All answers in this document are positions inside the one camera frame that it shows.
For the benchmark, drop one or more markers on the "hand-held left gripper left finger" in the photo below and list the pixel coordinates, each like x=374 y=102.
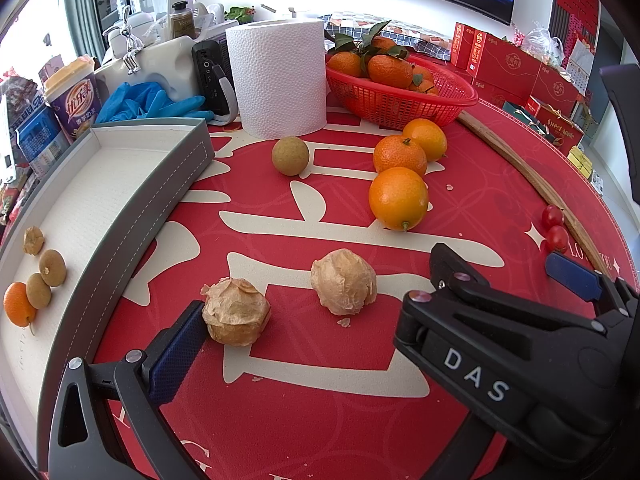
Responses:
x=177 y=347

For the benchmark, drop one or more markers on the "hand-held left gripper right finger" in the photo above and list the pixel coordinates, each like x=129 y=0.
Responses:
x=485 y=460

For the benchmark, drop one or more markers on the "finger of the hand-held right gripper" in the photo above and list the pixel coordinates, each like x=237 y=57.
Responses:
x=452 y=265
x=575 y=277

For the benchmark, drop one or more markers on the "red cherry tomato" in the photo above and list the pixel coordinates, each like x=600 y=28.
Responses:
x=552 y=216
x=557 y=238

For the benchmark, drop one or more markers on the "grey tray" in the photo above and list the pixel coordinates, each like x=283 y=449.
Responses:
x=75 y=200

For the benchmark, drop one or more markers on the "smooth small orange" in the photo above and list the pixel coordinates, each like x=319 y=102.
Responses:
x=427 y=137
x=398 y=199

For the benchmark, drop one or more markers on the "white printed box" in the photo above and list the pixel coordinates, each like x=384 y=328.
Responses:
x=597 y=182

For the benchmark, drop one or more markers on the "yellow box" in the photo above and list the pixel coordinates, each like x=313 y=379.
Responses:
x=580 y=160

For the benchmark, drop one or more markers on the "wooden back scratcher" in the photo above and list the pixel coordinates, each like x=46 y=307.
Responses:
x=520 y=166

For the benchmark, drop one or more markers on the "bumpy mandarin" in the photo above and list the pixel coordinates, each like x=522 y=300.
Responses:
x=400 y=156

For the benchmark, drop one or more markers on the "dry husk scrap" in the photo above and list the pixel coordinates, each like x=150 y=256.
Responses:
x=343 y=322

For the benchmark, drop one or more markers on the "brown longan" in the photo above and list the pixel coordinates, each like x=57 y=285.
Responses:
x=38 y=290
x=52 y=267
x=290 y=156

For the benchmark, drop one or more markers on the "red printed table mat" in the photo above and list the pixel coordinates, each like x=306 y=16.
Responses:
x=310 y=435

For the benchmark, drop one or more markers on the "small kumquat with stem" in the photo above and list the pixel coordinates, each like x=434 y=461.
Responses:
x=20 y=305

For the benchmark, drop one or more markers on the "red plastic basket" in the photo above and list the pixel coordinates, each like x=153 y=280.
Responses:
x=400 y=107

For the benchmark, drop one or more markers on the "green gift bag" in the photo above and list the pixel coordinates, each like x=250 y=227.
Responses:
x=517 y=110

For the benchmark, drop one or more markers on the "red gift carton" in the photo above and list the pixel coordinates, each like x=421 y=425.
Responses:
x=500 y=55
x=492 y=91
x=555 y=80
x=462 y=42

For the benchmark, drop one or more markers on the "pile of leafy mandarins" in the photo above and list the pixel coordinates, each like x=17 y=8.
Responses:
x=390 y=70

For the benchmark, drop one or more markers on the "plaid cloth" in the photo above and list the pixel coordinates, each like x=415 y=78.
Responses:
x=415 y=40

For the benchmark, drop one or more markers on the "plastic bag of flowers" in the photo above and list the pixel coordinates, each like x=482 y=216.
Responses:
x=542 y=42

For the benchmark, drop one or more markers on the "blue nitrile glove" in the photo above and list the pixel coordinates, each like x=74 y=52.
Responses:
x=145 y=102

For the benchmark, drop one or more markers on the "blue white tissue pack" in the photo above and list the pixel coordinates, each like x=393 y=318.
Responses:
x=37 y=135

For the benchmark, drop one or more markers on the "white paper towel roll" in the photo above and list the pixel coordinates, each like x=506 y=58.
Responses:
x=280 y=77

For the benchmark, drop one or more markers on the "purple milk tea cup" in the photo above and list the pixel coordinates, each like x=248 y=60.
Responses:
x=75 y=102

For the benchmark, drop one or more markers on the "black portable speaker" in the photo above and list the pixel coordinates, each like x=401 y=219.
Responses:
x=207 y=77

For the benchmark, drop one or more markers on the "white lidded jar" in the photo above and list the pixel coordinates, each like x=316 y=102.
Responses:
x=142 y=22

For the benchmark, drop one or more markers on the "potted green plant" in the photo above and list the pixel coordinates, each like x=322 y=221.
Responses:
x=240 y=12

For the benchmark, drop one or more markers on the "lotion bottle with brown cap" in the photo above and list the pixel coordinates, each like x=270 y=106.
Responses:
x=180 y=15

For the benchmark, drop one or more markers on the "wall calendar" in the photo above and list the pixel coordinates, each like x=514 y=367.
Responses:
x=580 y=65

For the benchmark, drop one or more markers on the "red wall decoration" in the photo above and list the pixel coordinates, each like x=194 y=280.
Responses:
x=575 y=0

